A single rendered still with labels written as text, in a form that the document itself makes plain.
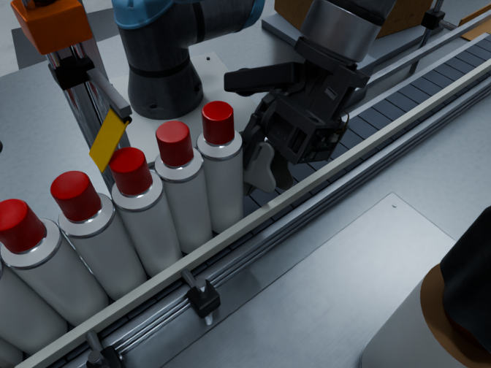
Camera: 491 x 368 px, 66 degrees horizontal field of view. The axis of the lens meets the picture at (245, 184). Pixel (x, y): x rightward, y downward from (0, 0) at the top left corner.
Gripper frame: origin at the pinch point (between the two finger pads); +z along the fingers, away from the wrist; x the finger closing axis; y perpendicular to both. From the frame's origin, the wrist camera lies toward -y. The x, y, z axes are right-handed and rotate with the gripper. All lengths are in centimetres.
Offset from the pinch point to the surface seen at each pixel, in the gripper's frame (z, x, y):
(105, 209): -1.0, -20.9, 1.4
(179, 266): 8.3, -10.7, 4.0
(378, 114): -11.0, 30.5, -1.3
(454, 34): -28, 43, -2
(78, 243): 2.4, -23.1, 1.9
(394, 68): -19.1, 28.2, -2.5
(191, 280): 8.5, -10.3, 6.2
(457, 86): -20.5, 40.4, 4.6
